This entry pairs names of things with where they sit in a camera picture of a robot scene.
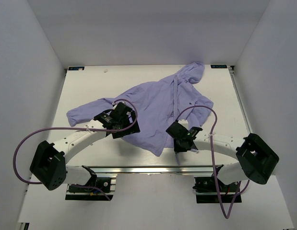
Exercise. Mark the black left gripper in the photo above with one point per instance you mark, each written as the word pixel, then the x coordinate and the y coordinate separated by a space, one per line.
pixel 133 129

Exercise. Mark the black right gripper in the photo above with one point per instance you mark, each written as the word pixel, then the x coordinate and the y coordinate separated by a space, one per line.
pixel 178 149

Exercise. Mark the lilac zip jacket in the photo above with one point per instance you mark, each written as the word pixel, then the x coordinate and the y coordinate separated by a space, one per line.
pixel 159 103

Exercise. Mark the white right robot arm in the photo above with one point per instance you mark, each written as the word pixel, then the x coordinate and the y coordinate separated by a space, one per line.
pixel 256 161

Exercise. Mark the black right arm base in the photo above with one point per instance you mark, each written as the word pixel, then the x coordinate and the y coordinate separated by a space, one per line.
pixel 205 191

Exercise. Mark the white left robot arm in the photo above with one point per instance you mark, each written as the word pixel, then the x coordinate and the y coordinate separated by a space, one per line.
pixel 50 162

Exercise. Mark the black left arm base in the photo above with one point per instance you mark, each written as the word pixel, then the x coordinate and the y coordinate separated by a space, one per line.
pixel 101 189

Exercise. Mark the blue label sticker right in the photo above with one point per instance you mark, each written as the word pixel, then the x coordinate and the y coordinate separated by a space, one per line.
pixel 218 66

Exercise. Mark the blue label sticker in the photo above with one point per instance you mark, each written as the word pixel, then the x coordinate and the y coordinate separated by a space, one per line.
pixel 76 68
pixel 218 66

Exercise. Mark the blue label sticker left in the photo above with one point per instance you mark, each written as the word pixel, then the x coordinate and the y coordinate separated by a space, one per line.
pixel 76 68

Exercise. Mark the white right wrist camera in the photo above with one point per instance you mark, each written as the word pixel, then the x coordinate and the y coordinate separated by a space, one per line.
pixel 183 122

